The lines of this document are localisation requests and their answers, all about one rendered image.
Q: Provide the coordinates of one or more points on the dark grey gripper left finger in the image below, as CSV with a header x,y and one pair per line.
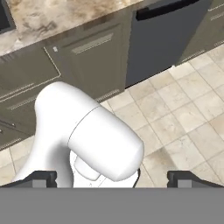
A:
x,y
43,177

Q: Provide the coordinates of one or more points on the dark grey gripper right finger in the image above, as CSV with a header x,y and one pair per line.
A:
x,y
180,177

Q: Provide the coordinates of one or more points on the dark sink basin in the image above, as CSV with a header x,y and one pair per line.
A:
x,y
5,14

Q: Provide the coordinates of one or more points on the grey-brown drawer front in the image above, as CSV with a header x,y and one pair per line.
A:
x,y
14,122

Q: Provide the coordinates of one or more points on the grey-brown cupboard door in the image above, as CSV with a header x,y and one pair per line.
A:
x,y
26,68
96,73

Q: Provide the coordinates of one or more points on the dark grey dishwasher door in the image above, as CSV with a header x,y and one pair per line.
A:
x,y
163,49

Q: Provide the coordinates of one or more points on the grey-brown cupboard run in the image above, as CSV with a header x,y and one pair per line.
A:
x,y
204,32

